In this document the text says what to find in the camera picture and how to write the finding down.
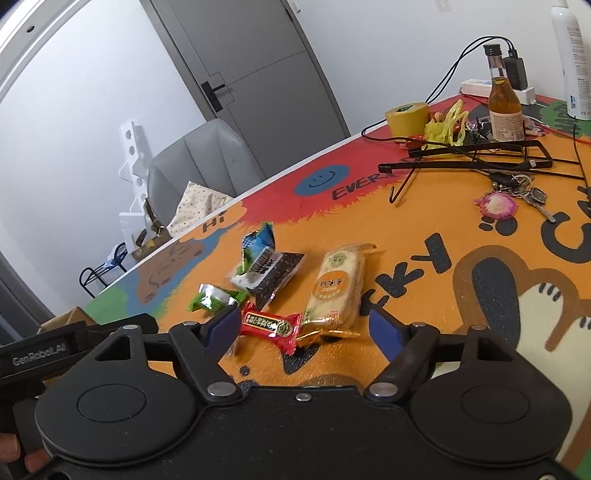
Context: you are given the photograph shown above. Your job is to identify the pink keychain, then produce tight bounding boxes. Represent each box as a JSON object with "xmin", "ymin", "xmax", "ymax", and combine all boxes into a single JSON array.
[{"xmin": 475, "ymin": 191, "xmax": 519, "ymax": 217}]

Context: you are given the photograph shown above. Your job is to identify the blue green white snack packet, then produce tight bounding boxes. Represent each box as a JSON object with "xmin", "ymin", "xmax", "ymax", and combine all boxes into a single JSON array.
[{"xmin": 231, "ymin": 222, "xmax": 278, "ymax": 291}]

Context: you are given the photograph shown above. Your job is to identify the black snack packet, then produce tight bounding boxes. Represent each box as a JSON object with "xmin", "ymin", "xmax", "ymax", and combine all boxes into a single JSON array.
[{"xmin": 252, "ymin": 251, "xmax": 306, "ymax": 310}]

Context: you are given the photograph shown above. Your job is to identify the small green candy packet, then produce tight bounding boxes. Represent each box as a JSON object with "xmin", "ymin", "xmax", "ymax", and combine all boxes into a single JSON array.
[{"xmin": 187, "ymin": 284, "xmax": 250, "ymax": 315}]

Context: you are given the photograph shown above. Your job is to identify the grey chair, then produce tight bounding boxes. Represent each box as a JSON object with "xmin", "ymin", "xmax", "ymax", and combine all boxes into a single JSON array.
[{"xmin": 147, "ymin": 119, "xmax": 266, "ymax": 236}]

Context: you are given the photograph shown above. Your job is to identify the white power strip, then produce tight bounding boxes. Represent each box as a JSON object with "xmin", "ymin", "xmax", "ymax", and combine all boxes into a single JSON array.
[{"xmin": 460, "ymin": 78, "xmax": 536, "ymax": 104}]

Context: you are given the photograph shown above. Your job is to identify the black clothes hanger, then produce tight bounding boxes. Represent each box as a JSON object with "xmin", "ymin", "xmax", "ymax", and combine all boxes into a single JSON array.
[
  {"xmin": 409, "ymin": 138, "xmax": 553, "ymax": 171},
  {"xmin": 378, "ymin": 157, "xmax": 591, "ymax": 204}
]

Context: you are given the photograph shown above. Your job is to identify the black cable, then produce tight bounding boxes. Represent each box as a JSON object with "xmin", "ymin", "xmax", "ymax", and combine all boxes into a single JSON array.
[{"xmin": 361, "ymin": 36, "xmax": 520, "ymax": 139}]

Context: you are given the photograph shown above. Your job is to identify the black shoe rack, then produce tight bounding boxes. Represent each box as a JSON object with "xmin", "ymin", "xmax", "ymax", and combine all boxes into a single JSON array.
[{"xmin": 79, "ymin": 242, "xmax": 127, "ymax": 298}]

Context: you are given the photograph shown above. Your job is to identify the red snack packet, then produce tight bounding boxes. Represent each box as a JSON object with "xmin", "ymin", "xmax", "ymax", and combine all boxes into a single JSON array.
[{"xmin": 241, "ymin": 302, "xmax": 303, "ymax": 355}]

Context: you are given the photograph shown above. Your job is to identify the black door handle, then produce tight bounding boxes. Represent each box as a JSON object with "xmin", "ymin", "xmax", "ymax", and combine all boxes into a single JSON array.
[{"xmin": 201, "ymin": 80, "xmax": 234, "ymax": 112}]

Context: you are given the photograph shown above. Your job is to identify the gold wrapper snack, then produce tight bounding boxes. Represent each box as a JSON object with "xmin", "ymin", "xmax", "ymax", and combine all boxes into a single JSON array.
[{"xmin": 295, "ymin": 323, "xmax": 361, "ymax": 347}]

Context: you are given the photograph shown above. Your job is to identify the yellow plastic bag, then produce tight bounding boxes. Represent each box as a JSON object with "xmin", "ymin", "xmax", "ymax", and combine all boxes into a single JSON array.
[{"xmin": 425, "ymin": 99, "xmax": 469, "ymax": 147}]

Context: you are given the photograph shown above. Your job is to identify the yellow tape roll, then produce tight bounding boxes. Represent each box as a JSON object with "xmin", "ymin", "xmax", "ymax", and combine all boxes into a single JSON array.
[{"xmin": 385, "ymin": 102, "xmax": 430, "ymax": 138}]

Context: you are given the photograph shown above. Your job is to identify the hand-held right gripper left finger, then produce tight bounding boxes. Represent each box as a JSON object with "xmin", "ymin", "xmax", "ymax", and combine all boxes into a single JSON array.
[{"xmin": 69, "ymin": 306, "xmax": 243, "ymax": 408}]

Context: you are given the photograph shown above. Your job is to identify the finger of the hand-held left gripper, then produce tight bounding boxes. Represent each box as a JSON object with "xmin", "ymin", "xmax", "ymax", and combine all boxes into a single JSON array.
[{"xmin": 85, "ymin": 313, "xmax": 160, "ymax": 352}]

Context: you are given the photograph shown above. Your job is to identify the brown glass bottle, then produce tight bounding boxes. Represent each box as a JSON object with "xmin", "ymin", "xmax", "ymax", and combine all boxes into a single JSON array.
[{"xmin": 482, "ymin": 42, "xmax": 526, "ymax": 141}]

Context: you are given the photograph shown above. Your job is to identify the black charger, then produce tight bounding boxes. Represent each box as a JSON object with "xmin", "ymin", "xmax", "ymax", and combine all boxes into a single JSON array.
[{"xmin": 502, "ymin": 56, "xmax": 529, "ymax": 90}]

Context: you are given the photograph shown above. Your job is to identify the white rack with holes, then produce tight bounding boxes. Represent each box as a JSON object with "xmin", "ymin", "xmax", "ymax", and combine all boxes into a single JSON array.
[{"xmin": 117, "ymin": 120, "xmax": 155, "ymax": 245}]

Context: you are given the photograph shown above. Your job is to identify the grey door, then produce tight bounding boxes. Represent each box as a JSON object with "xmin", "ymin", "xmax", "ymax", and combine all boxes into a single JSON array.
[{"xmin": 148, "ymin": 0, "xmax": 352, "ymax": 139}]

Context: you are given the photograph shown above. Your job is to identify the dotted beige cushion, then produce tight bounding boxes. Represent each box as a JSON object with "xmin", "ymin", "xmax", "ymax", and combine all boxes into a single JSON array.
[{"xmin": 167, "ymin": 181, "xmax": 236, "ymax": 238}]

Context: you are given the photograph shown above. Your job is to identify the person's left hand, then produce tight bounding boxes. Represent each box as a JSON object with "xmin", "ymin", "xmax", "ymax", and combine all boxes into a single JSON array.
[{"xmin": 0, "ymin": 433, "xmax": 51, "ymax": 474}]

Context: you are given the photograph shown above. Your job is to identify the white spray bottle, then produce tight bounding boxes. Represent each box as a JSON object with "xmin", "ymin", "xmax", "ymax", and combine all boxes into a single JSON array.
[{"xmin": 551, "ymin": 0, "xmax": 591, "ymax": 121}]

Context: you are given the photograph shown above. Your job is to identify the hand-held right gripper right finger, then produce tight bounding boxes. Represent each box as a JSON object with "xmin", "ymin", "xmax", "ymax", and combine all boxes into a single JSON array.
[{"xmin": 364, "ymin": 306, "xmax": 550, "ymax": 408}]

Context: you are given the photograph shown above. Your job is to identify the beige rice cracker packet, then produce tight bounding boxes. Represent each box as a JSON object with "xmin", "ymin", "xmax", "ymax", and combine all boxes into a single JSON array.
[{"xmin": 302, "ymin": 243, "xmax": 377, "ymax": 326}]

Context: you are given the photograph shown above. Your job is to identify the metal keys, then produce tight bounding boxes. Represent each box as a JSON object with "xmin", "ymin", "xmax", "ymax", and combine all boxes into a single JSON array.
[{"xmin": 489, "ymin": 173, "xmax": 557, "ymax": 223}]

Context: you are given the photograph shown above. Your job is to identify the brown cardboard box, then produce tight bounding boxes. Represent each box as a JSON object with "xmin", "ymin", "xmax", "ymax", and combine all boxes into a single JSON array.
[{"xmin": 39, "ymin": 307, "xmax": 90, "ymax": 333}]

